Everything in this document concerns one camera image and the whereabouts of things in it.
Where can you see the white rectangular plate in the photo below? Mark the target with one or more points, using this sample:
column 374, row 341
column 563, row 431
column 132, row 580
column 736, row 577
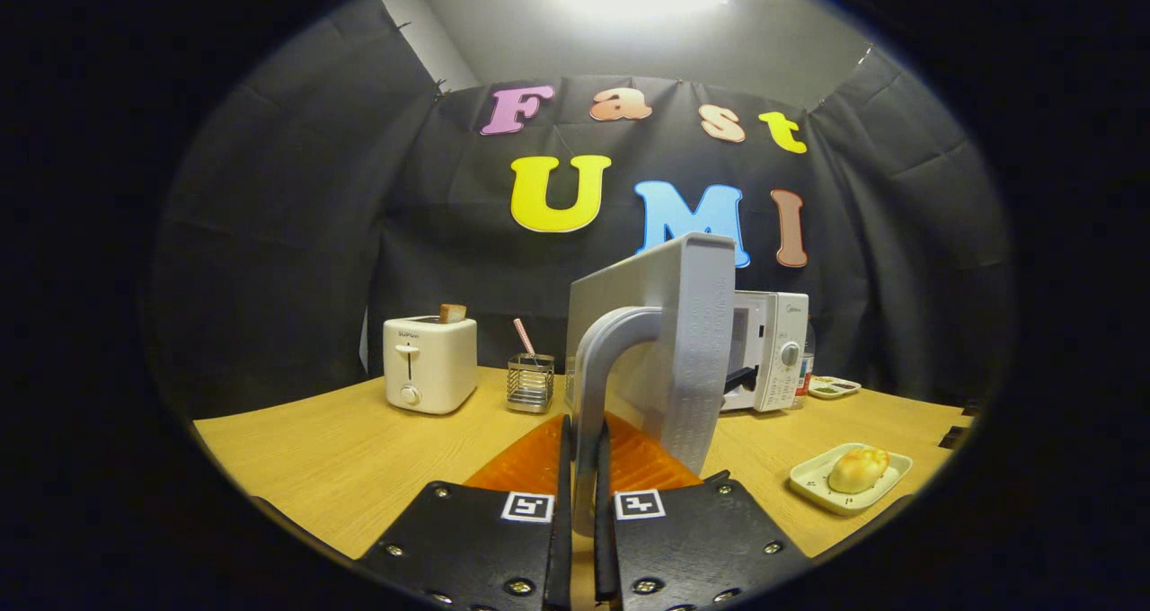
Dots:
column 813, row 481

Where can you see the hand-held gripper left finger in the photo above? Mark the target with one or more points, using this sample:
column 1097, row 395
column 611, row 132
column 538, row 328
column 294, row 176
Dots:
column 564, row 548

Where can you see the golden bread bun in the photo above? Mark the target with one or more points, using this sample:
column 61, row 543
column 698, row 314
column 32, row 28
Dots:
column 858, row 469

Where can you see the cream toaster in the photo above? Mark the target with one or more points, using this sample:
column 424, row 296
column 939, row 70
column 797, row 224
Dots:
column 440, row 364

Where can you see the white microwave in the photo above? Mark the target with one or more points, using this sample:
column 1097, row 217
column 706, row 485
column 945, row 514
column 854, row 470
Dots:
column 683, row 323

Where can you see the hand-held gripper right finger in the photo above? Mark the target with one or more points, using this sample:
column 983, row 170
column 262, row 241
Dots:
column 604, row 548

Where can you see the plastic bottle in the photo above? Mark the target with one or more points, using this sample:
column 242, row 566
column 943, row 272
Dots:
column 806, row 368

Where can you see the white divided dish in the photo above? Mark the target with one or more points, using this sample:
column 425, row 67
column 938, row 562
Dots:
column 834, row 387

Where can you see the toasted bread slice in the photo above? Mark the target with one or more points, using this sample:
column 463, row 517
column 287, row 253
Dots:
column 452, row 313

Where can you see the dark block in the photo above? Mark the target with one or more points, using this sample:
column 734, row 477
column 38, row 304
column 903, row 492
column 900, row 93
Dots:
column 954, row 438
column 970, row 407

